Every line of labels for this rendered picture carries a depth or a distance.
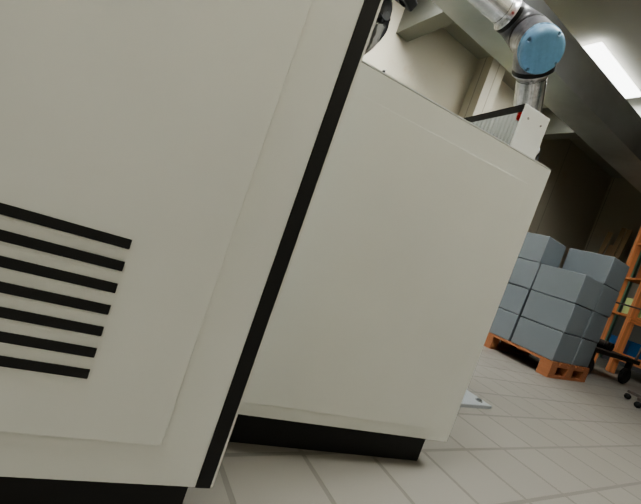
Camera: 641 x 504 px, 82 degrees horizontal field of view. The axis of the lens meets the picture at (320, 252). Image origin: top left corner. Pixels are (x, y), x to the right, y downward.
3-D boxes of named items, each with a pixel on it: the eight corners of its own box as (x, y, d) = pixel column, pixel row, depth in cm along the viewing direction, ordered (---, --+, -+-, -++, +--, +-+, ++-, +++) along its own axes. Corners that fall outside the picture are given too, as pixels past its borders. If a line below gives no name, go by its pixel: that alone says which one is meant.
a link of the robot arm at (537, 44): (528, 166, 144) (555, 8, 107) (540, 189, 134) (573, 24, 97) (495, 171, 148) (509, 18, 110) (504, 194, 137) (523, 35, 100)
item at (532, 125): (506, 156, 93) (527, 102, 93) (393, 165, 145) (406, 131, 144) (531, 170, 97) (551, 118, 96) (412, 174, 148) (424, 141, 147)
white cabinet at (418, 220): (192, 449, 72) (332, 44, 68) (189, 302, 162) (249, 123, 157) (440, 472, 96) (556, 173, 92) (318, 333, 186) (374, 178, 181)
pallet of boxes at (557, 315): (584, 382, 328) (631, 267, 322) (546, 377, 287) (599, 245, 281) (477, 331, 419) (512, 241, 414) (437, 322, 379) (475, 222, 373)
